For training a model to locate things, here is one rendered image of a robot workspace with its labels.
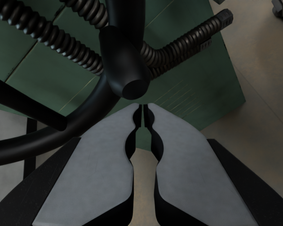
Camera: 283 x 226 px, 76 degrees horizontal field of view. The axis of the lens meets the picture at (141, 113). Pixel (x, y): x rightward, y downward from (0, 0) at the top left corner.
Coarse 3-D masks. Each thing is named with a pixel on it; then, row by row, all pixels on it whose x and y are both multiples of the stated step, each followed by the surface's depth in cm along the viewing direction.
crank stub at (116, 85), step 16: (112, 32) 12; (112, 48) 10; (128, 48) 10; (112, 64) 10; (128, 64) 9; (144, 64) 10; (112, 80) 10; (128, 80) 9; (144, 80) 10; (128, 96) 10
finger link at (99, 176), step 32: (96, 128) 9; (128, 128) 9; (96, 160) 7; (128, 160) 7; (64, 192) 6; (96, 192) 6; (128, 192) 6; (32, 224) 5; (64, 224) 5; (96, 224) 5; (128, 224) 6
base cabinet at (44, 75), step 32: (160, 0) 31; (192, 0) 33; (96, 32) 31; (160, 32) 36; (32, 64) 32; (64, 64) 34; (192, 64) 46; (224, 64) 51; (32, 96) 37; (64, 96) 40; (160, 96) 52; (192, 96) 57; (224, 96) 64
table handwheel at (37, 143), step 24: (120, 0) 11; (144, 0) 12; (120, 24) 13; (144, 24) 14; (0, 96) 14; (24, 96) 16; (96, 96) 18; (48, 120) 18; (72, 120) 20; (96, 120) 20; (0, 144) 20; (24, 144) 20; (48, 144) 20
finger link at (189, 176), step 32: (160, 128) 9; (192, 128) 9; (160, 160) 7; (192, 160) 7; (160, 192) 6; (192, 192) 6; (224, 192) 6; (160, 224) 6; (192, 224) 5; (224, 224) 5; (256, 224) 5
